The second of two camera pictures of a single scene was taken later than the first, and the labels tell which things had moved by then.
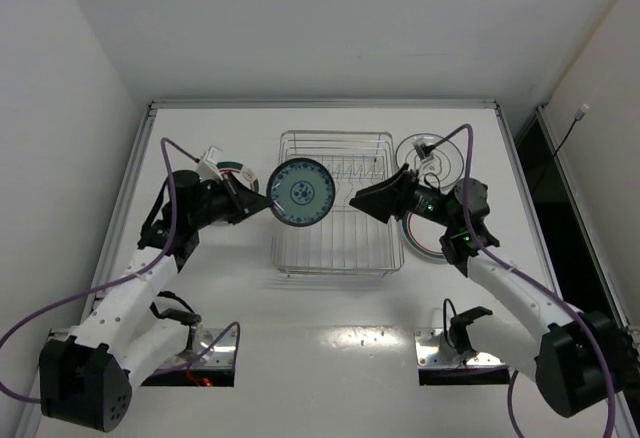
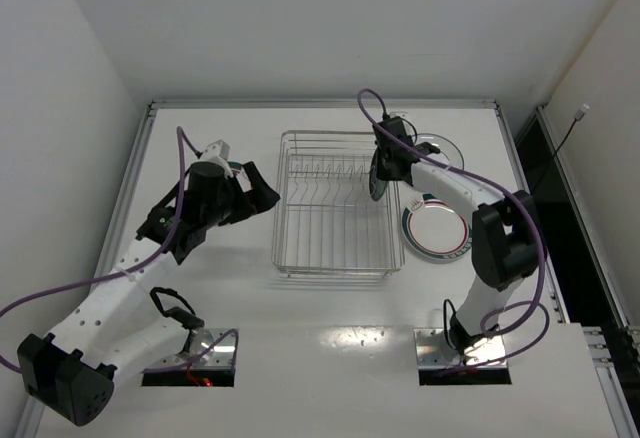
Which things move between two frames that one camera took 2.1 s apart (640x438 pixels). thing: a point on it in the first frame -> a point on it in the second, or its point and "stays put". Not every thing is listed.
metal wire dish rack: x=347 y=242 stays put
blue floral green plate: x=302 y=191 -> x=377 y=187
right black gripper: x=401 y=196 -> x=382 y=164
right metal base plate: x=433 y=351 stays put
